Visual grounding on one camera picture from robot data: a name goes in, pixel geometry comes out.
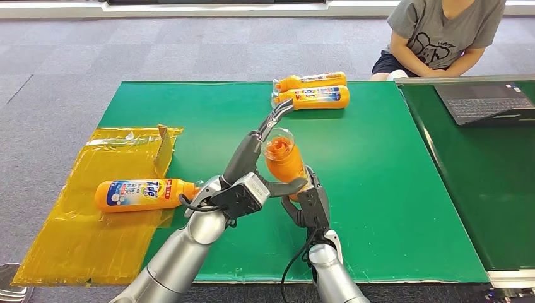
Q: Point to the black left camera bracket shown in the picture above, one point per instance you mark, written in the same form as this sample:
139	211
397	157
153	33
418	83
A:
232	200

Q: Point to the dark grey laptop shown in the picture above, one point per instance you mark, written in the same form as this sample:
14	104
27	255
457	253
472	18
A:
485	104

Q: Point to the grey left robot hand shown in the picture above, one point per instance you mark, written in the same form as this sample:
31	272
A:
246	154

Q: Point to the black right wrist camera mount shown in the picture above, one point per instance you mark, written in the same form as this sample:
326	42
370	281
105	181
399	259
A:
315	209

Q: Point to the orange detergent bottle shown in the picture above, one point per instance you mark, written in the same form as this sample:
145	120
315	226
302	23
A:
138	194
284	163
322	98
313	79

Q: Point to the round metal stand base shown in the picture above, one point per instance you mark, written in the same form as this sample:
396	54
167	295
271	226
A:
10	284

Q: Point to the green mat under laptop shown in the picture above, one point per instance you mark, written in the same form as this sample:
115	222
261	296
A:
493	188

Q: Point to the large green table mat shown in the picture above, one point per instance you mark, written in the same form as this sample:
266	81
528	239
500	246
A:
376	167

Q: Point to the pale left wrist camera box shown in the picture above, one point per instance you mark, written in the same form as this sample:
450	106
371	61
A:
255	188

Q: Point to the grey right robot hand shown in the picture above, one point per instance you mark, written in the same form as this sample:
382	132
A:
292	213

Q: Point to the yellow taped flat cardboard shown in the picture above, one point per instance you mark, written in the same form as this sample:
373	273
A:
83	238

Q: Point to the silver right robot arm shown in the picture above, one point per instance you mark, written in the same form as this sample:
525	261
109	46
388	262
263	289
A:
334	276

